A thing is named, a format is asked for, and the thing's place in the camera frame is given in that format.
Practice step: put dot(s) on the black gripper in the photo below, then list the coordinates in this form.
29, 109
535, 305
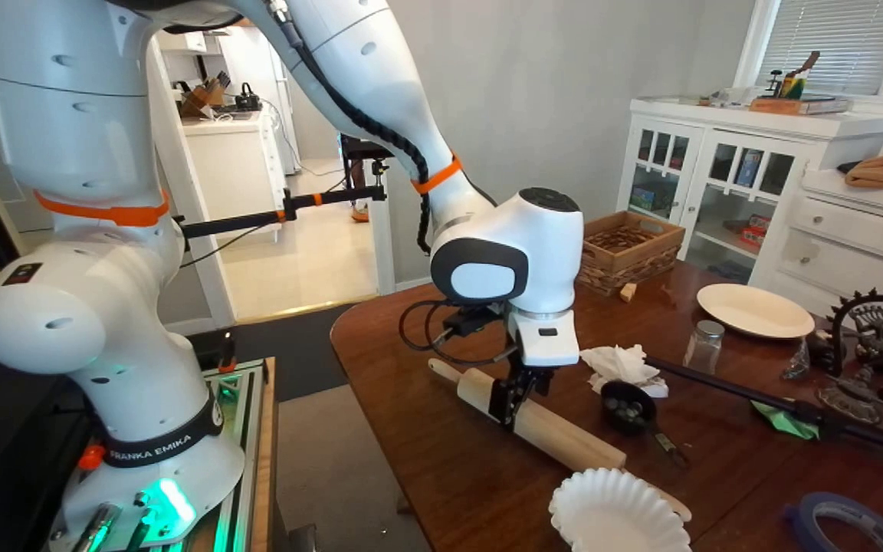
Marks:
533, 376

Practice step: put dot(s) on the wooden rolling pin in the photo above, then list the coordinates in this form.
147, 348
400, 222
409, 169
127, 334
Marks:
567, 435

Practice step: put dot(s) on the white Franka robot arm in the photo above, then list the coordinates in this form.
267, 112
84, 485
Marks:
84, 309

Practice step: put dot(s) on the crumpled white tissue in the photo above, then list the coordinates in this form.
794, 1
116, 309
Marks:
621, 365

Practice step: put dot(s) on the small black measuring cup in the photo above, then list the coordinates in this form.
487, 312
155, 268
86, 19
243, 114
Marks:
627, 407

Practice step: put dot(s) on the small wooden cork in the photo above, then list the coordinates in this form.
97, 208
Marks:
627, 293

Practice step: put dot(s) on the white paper coffee filter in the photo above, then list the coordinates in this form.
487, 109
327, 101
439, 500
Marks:
616, 509

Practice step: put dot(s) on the woven wooden basket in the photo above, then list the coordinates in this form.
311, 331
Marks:
629, 256

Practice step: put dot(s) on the glass shaker jar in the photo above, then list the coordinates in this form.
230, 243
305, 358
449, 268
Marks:
707, 348

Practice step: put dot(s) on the black tripod rod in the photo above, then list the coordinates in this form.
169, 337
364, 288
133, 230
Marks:
727, 388

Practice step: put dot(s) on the cream round plate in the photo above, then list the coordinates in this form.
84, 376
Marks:
753, 312

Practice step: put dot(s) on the green plastic piece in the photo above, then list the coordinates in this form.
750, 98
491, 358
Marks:
784, 420

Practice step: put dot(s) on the small clear glass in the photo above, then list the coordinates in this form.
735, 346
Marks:
800, 361

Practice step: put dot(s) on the small black red clamp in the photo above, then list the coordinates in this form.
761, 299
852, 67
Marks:
229, 355

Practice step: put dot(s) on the white glass-door cabinet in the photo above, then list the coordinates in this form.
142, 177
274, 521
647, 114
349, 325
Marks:
704, 153

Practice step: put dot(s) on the blue tape roll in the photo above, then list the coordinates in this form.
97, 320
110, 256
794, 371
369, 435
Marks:
804, 517

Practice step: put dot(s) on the dark round metal base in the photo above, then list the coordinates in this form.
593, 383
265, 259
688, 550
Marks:
852, 400

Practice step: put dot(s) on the black pole with orange clips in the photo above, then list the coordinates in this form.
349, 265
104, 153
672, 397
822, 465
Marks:
237, 219

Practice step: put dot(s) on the black gear-shaped ornament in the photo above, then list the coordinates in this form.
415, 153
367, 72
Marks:
876, 331

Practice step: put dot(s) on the white drawer dresser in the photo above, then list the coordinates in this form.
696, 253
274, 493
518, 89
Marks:
852, 241

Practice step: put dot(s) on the white kitchen counter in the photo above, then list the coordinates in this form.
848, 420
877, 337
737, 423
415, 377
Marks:
230, 165

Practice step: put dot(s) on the brown tray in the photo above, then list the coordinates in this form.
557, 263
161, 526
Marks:
800, 106

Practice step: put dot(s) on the black kettle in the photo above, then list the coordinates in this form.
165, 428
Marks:
246, 98

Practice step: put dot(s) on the utensils in holder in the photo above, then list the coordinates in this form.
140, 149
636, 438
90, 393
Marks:
794, 81

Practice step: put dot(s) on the brown object on counter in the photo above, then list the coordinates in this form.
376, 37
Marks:
202, 98

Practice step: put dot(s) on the white window blinds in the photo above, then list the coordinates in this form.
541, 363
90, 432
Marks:
843, 40

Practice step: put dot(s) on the black box beside robot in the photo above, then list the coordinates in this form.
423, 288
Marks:
0, 450

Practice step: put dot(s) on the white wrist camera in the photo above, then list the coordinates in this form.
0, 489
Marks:
550, 341

